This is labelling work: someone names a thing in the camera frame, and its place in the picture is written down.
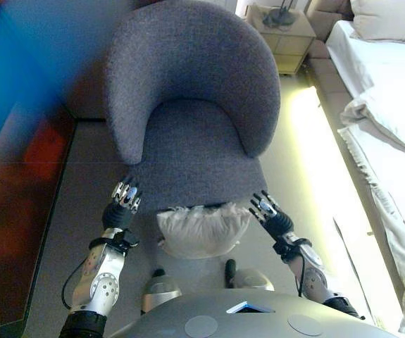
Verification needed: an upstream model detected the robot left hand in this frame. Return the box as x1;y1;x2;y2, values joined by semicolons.
101;175;143;230

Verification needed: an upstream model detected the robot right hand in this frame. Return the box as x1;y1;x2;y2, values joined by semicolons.
248;189;294;241

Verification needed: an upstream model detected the white fringed cushion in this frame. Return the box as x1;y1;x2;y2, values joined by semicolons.
156;202;252;261

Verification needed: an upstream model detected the robot right leg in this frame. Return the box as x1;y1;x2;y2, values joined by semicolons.
225;259;275;292

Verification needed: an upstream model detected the robot leg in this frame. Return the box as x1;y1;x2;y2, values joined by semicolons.
140;268;182;314
225;259;275;292

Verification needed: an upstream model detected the robot left leg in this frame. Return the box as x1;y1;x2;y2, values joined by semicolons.
140;268;182;314

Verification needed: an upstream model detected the grey robot torso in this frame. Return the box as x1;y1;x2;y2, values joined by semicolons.
110;288;400;338

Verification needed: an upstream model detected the glossy reflective cabinet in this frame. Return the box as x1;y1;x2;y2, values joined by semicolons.
0;0;80;338

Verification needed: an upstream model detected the bed with white bedding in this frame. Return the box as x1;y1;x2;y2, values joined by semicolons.
325;19;405;337

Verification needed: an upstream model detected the grey fabric armchair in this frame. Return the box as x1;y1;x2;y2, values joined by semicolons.
105;0;282;212

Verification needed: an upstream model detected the beige nightstand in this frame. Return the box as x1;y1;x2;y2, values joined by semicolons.
246;5;318;75

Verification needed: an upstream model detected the black lamp base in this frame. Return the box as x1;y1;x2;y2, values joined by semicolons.
262;0;294;27

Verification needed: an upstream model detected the white bed pillow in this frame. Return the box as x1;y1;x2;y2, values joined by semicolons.
349;0;405;45

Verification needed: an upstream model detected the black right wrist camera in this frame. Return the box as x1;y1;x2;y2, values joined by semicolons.
273;234;312;263

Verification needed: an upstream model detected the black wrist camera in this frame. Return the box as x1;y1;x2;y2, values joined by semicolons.
116;228;142;250
273;234;312;263

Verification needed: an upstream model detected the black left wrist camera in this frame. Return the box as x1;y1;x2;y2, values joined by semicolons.
116;228;142;250

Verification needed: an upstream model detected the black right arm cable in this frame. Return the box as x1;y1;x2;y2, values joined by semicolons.
295;253;307;299

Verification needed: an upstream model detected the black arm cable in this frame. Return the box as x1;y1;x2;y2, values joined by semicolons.
62;258;90;311
295;253;307;299

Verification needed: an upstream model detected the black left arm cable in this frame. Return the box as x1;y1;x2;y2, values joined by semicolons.
62;258;90;311

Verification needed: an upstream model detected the beige bed frame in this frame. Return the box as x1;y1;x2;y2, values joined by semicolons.
306;0;353;71

